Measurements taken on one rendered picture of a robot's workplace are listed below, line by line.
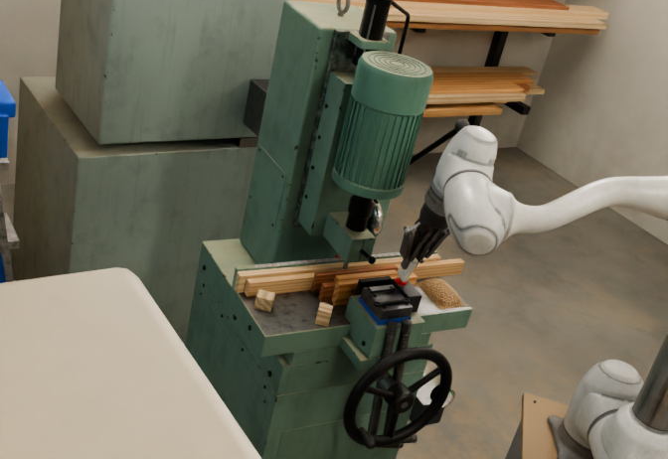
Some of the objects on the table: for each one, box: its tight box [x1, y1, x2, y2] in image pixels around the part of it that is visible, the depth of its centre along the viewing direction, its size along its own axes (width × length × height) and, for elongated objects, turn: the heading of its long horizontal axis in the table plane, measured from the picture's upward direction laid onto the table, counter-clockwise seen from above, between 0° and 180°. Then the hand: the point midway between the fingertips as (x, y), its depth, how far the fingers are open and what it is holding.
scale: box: [254, 252, 401, 268], centre depth 222 cm, size 50×1×1 cm, turn 95°
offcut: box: [253, 289, 275, 312], centre depth 204 cm, size 4×4×3 cm
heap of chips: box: [416, 278, 466, 310], centre depth 226 cm, size 8×12×3 cm
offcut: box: [315, 302, 333, 327], centre depth 204 cm, size 3×4×4 cm
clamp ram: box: [355, 276, 392, 295], centre depth 208 cm, size 9×8×9 cm
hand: (408, 266), depth 202 cm, fingers closed
